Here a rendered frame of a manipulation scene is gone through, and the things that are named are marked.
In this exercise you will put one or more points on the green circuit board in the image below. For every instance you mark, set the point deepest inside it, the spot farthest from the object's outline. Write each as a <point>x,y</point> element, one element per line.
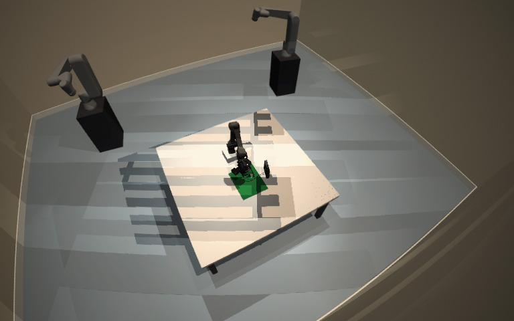
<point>248,187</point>

